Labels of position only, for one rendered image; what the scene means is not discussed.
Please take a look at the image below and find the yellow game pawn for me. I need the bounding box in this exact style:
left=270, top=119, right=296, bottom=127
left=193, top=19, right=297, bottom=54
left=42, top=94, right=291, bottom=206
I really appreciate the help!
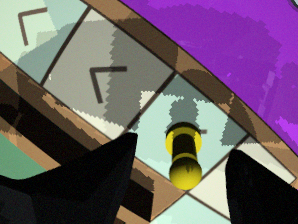
left=166, top=121, right=202, bottom=189

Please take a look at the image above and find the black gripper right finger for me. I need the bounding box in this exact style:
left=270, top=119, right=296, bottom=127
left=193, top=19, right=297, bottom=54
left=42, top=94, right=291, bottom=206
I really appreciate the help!
left=225, top=148, right=298, bottom=224

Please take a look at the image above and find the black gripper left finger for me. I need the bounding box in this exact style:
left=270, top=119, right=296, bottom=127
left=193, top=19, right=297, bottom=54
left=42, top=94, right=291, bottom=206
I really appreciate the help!
left=0, top=132, right=138, bottom=224

